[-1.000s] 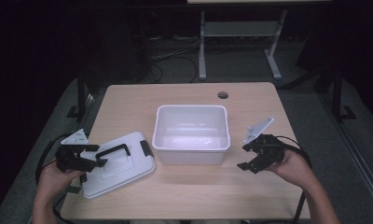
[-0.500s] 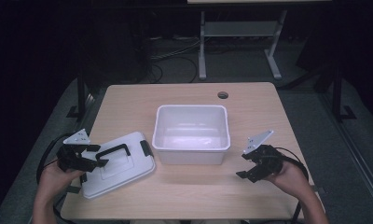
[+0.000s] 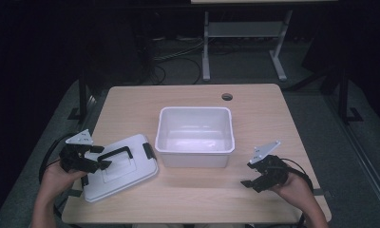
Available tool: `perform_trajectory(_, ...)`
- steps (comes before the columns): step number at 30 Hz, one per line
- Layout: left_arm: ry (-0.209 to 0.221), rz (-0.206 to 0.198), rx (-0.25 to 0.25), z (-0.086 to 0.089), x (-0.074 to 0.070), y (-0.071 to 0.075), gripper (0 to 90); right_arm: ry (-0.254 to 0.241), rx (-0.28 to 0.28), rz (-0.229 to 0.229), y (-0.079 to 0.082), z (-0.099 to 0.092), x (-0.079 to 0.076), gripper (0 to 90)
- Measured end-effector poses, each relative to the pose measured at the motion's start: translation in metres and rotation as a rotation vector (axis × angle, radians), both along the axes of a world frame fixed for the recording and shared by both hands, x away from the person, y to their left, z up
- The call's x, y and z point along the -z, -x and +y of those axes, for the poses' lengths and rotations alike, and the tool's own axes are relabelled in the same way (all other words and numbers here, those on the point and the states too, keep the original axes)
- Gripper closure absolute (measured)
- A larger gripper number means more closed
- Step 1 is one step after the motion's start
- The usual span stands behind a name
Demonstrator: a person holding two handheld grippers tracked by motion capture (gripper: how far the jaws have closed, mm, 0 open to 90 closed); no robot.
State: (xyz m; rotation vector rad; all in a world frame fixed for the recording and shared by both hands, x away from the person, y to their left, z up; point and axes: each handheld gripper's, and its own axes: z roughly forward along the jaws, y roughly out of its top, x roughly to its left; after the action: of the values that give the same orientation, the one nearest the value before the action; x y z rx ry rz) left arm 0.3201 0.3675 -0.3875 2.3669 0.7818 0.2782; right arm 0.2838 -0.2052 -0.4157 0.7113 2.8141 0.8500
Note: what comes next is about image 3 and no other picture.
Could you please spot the black metal stand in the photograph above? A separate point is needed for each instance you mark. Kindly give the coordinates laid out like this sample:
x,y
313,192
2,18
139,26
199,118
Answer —
x,y
344,101
82,98

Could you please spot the person's left hand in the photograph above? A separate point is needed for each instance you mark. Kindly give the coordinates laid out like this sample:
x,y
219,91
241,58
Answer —
x,y
56,182

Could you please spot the white metal desk frame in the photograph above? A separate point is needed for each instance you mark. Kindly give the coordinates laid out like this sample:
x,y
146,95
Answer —
x,y
242,30

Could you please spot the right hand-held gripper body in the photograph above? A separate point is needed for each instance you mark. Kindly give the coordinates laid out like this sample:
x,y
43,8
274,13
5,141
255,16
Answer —
x,y
269,171

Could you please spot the white plastic storage box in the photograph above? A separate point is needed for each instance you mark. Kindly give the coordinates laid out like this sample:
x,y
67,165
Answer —
x,y
194,139

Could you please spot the person's right hand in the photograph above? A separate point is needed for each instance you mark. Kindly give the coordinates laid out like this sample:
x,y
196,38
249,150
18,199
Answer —
x,y
292,188

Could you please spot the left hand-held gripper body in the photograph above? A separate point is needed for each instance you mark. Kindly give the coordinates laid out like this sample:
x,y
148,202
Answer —
x,y
75,156

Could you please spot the metal floor rail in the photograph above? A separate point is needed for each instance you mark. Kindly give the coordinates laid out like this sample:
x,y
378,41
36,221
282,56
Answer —
x,y
362,158

